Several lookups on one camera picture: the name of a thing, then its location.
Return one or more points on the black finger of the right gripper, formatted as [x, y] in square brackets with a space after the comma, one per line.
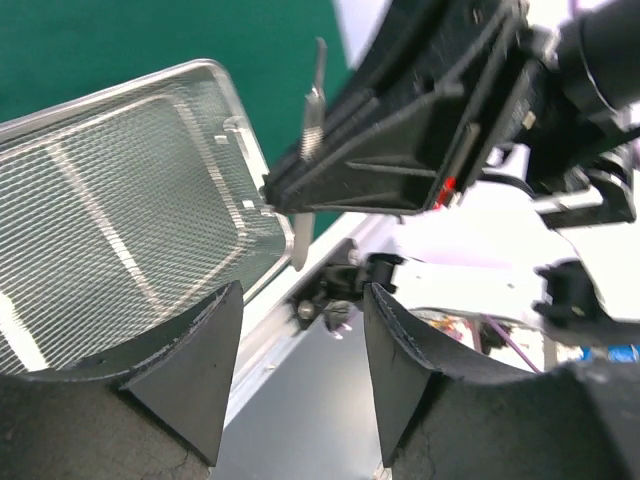
[395, 164]
[437, 41]

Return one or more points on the wire mesh instrument tray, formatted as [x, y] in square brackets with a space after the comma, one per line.
[124, 208]

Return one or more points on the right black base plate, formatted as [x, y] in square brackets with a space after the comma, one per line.
[337, 285]

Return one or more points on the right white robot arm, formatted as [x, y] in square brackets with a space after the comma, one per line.
[495, 252]

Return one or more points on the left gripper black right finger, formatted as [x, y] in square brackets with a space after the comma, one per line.
[445, 411]

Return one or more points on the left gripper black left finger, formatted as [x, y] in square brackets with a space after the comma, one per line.
[150, 408]

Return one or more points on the green surgical drape cloth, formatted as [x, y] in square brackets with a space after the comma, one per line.
[56, 51]

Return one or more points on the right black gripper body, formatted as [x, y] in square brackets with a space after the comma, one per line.
[565, 97]

